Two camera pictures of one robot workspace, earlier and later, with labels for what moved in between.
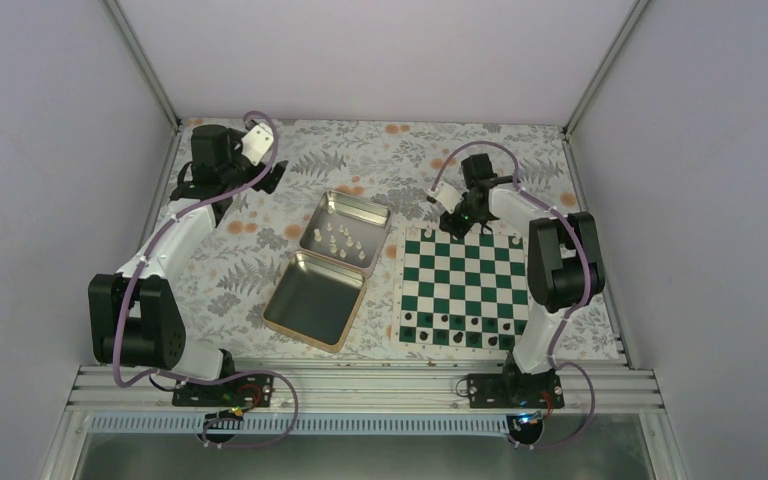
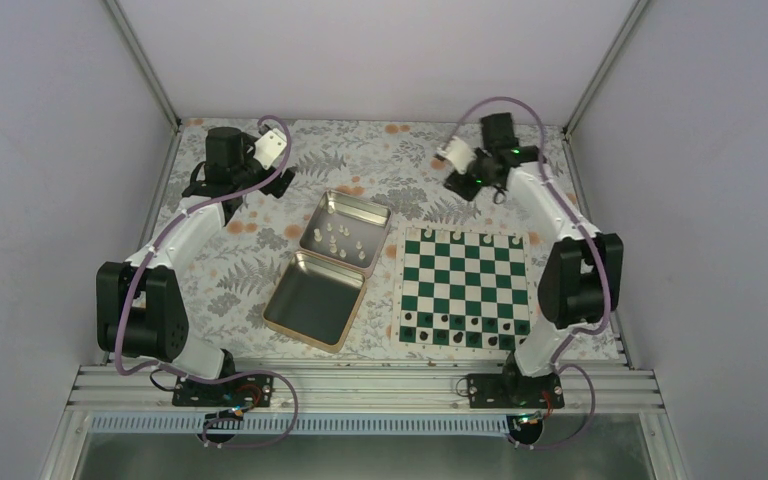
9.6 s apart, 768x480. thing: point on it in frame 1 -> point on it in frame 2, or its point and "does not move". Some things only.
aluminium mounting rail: (614, 388) does not move
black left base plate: (250, 390) does not move
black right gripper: (458, 230) -> (459, 188)
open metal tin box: (317, 295) does not move
